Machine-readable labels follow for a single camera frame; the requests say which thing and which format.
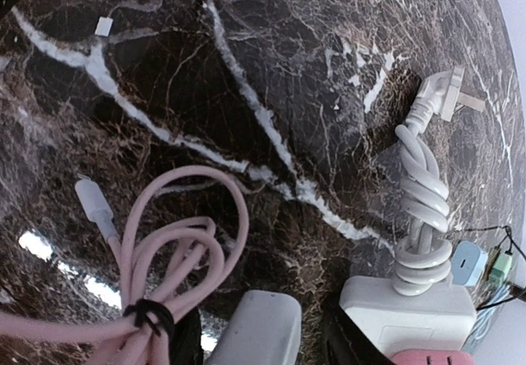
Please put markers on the pink plug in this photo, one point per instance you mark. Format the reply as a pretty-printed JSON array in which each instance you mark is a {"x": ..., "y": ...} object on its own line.
[{"x": 432, "y": 357}]

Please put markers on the blue grey power strip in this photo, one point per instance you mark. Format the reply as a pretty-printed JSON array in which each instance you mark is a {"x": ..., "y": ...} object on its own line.
[{"x": 484, "y": 319}]

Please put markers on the small blue charger plug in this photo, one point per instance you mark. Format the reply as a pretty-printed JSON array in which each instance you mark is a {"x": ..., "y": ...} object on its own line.
[{"x": 468, "y": 264}]

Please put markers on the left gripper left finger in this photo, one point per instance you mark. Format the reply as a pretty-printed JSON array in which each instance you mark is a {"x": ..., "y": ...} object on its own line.
[{"x": 185, "y": 346}]

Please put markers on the green charger plug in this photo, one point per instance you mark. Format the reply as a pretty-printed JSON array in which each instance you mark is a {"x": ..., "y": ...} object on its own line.
[{"x": 500, "y": 268}]

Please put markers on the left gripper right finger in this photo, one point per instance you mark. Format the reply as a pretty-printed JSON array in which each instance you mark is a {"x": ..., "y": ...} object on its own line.
[{"x": 344, "y": 343}]

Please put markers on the long white power strip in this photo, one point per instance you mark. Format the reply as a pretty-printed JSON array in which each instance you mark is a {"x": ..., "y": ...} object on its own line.
[{"x": 419, "y": 306}]

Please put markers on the white charger with pink cable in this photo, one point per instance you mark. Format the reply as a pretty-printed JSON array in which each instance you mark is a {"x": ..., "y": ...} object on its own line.
[{"x": 266, "y": 328}]

